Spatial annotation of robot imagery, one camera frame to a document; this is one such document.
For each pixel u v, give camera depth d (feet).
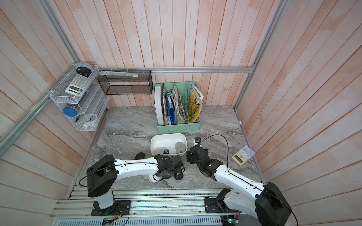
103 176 1.48
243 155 2.98
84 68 2.63
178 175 2.69
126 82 3.48
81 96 2.47
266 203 1.32
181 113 3.19
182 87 3.44
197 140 2.40
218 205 2.16
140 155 3.02
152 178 2.68
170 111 3.05
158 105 2.90
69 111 2.52
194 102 3.31
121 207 2.40
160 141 3.23
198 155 2.06
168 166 2.00
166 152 2.58
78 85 2.54
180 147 3.04
